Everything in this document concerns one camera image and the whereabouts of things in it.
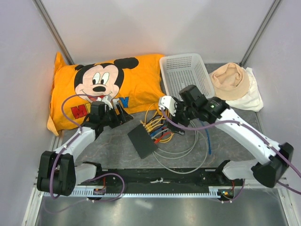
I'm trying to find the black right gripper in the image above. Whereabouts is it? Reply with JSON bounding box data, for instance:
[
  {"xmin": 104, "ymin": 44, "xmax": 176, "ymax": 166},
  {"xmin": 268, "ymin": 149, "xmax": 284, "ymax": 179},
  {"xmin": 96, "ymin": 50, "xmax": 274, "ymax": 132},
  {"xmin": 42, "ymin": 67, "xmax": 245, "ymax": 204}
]
[{"xmin": 165, "ymin": 97, "xmax": 198, "ymax": 136}]

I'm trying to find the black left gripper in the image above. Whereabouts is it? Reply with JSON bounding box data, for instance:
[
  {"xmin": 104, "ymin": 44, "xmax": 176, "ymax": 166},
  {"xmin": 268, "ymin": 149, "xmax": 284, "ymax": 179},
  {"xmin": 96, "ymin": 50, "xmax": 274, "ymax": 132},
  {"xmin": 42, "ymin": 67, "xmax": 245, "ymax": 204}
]
[{"xmin": 100, "ymin": 103, "xmax": 133, "ymax": 129}]

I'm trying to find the yellow ethernet cable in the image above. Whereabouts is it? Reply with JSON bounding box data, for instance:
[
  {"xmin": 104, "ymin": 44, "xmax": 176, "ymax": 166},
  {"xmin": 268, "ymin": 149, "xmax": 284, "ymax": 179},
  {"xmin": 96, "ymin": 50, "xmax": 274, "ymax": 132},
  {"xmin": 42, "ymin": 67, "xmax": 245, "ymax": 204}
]
[{"xmin": 140, "ymin": 101, "xmax": 165, "ymax": 132}]

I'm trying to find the blue ethernet cable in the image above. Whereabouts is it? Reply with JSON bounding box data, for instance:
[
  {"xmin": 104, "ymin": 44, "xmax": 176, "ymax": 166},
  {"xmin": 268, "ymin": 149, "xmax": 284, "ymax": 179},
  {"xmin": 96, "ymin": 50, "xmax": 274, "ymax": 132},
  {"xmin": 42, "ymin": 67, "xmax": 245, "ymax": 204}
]
[{"xmin": 149, "ymin": 121, "xmax": 214, "ymax": 155}]

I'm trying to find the black network switch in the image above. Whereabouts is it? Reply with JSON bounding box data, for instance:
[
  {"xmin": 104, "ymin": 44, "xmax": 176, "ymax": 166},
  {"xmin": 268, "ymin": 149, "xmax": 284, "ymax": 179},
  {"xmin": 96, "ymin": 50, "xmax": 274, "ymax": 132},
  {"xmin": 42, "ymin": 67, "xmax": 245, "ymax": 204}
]
[{"xmin": 127, "ymin": 124, "xmax": 158, "ymax": 159}]

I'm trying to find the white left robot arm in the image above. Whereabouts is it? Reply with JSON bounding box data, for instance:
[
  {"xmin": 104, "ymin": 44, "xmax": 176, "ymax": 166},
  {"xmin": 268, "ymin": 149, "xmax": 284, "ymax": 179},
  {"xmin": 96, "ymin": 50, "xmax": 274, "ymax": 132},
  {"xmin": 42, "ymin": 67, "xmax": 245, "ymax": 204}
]
[{"xmin": 36, "ymin": 101, "xmax": 133, "ymax": 198}]

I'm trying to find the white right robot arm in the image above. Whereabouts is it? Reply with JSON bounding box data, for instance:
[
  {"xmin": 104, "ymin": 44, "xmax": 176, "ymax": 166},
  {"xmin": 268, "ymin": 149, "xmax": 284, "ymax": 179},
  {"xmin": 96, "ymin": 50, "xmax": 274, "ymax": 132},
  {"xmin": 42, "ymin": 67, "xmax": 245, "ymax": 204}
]
[{"xmin": 158, "ymin": 85, "xmax": 294, "ymax": 188}]

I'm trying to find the orange Mickey Mouse pillow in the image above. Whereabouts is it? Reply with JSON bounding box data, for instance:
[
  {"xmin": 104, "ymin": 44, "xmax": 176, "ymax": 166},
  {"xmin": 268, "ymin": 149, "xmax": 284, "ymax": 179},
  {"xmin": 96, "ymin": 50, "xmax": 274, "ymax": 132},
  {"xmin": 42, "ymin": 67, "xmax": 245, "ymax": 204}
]
[{"xmin": 47, "ymin": 53, "xmax": 164, "ymax": 135}]

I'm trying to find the white plastic mesh basket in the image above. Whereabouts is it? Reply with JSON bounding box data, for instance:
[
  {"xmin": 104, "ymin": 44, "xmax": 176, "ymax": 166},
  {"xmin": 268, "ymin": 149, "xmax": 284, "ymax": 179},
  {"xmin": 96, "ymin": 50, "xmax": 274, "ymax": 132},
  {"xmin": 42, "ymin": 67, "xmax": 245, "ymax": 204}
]
[{"xmin": 159, "ymin": 53, "xmax": 215, "ymax": 100}]

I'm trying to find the peach folded cloth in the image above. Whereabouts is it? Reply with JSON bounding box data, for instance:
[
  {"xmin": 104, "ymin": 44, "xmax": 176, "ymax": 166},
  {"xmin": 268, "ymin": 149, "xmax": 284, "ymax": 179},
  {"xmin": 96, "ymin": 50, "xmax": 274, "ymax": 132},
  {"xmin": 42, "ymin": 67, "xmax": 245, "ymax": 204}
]
[{"xmin": 209, "ymin": 63, "xmax": 250, "ymax": 101}]

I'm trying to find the white crumpled cloth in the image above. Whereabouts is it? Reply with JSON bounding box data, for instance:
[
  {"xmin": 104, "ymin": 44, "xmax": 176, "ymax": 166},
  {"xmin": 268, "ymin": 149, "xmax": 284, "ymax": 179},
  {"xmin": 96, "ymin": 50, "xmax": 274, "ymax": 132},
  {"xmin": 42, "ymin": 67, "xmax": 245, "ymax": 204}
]
[{"xmin": 226, "ymin": 67, "xmax": 264, "ymax": 112}]

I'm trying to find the grey ethernet cable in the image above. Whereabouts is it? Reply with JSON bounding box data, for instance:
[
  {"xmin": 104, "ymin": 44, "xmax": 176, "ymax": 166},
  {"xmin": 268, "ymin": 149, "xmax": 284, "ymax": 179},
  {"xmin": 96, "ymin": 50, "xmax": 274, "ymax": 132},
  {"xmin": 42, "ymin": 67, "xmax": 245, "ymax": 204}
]
[{"xmin": 152, "ymin": 115, "xmax": 210, "ymax": 174}]

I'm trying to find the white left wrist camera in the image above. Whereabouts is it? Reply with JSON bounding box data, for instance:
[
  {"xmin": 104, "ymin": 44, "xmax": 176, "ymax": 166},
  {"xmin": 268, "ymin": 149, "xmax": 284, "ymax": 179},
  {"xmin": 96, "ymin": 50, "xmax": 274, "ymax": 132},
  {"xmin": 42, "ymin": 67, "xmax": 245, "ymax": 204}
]
[{"xmin": 97, "ymin": 96, "xmax": 113, "ymax": 110}]

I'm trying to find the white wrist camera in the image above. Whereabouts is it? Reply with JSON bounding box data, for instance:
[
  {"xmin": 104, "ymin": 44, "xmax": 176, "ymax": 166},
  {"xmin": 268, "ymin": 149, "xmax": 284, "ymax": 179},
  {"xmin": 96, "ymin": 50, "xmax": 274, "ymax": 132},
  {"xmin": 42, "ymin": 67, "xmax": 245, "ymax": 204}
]
[
  {"xmin": 97, "ymin": 96, "xmax": 113, "ymax": 110},
  {"xmin": 158, "ymin": 96, "xmax": 176, "ymax": 116}
]

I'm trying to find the red ethernet cable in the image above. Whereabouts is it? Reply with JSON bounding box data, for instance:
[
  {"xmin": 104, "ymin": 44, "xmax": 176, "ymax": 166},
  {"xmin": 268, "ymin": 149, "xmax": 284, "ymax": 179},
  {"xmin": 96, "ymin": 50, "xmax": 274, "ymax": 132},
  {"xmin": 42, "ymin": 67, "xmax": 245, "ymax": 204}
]
[{"xmin": 154, "ymin": 132, "xmax": 175, "ymax": 144}]

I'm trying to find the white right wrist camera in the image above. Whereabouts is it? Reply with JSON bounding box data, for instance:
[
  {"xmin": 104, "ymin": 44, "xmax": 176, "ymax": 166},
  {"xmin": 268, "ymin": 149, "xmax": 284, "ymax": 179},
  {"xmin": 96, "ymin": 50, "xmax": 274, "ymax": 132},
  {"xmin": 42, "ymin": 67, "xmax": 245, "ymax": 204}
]
[{"xmin": 158, "ymin": 96, "xmax": 176, "ymax": 116}]

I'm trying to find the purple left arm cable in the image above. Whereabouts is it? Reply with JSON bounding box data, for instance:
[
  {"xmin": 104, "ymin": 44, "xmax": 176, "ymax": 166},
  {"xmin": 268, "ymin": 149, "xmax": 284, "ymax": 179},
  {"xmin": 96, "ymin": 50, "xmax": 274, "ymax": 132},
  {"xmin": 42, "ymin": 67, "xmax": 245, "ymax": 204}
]
[{"xmin": 61, "ymin": 94, "xmax": 99, "ymax": 129}]

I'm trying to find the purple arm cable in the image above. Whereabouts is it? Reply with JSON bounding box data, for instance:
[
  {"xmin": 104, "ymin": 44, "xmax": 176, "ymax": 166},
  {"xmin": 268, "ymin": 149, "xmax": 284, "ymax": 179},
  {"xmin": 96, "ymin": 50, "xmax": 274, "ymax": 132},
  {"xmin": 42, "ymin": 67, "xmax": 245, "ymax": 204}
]
[
  {"xmin": 61, "ymin": 94, "xmax": 99, "ymax": 129},
  {"xmin": 161, "ymin": 107, "xmax": 301, "ymax": 195}
]

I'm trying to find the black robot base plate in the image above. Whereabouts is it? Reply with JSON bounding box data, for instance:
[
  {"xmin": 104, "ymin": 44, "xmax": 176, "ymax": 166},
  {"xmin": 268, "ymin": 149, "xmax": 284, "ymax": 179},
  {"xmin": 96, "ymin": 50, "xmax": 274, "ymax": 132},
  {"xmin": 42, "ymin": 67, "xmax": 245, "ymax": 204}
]
[{"xmin": 81, "ymin": 168, "xmax": 243, "ymax": 195}]

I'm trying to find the aluminium slotted rail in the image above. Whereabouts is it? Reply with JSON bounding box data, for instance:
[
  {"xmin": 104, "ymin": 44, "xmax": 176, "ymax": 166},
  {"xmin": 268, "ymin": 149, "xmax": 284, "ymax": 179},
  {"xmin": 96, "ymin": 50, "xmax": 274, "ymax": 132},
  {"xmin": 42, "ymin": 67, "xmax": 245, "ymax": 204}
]
[{"xmin": 32, "ymin": 170, "xmax": 290, "ymax": 200}]

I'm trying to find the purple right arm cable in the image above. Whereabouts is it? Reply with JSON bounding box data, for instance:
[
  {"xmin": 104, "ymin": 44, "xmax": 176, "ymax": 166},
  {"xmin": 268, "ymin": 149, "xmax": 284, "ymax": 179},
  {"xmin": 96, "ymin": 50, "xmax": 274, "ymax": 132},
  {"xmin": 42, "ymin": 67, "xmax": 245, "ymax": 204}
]
[{"xmin": 161, "ymin": 107, "xmax": 301, "ymax": 195}]

